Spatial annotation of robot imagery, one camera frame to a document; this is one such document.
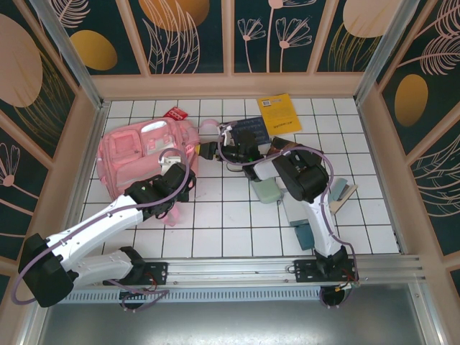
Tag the dark blue book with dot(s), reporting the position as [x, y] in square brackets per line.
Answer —
[257, 127]

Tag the red card pack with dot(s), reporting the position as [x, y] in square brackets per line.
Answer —
[176, 114]

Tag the mint green pencil case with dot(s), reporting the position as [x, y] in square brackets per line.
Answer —
[267, 192]

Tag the pink backpack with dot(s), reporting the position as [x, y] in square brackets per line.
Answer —
[125, 154]

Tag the yellow book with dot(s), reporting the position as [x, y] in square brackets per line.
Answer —
[278, 113]

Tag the light grey notebook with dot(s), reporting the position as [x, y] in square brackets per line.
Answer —
[293, 212]

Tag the teal blue wallet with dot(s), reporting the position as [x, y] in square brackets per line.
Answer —
[303, 237]

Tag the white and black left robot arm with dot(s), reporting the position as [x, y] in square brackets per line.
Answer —
[100, 223]

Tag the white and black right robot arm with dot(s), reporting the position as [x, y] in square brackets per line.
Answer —
[320, 223]

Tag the clear acrylic bar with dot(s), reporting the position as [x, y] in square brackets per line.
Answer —
[70, 54]

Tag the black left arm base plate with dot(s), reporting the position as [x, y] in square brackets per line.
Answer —
[158, 273]

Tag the aluminium side rail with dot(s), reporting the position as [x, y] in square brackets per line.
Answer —
[95, 136]

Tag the aluminium mounting rail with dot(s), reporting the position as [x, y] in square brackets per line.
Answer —
[233, 269]

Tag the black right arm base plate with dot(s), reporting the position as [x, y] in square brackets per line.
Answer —
[303, 271]

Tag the aluminium corner post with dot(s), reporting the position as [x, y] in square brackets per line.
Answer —
[382, 54]

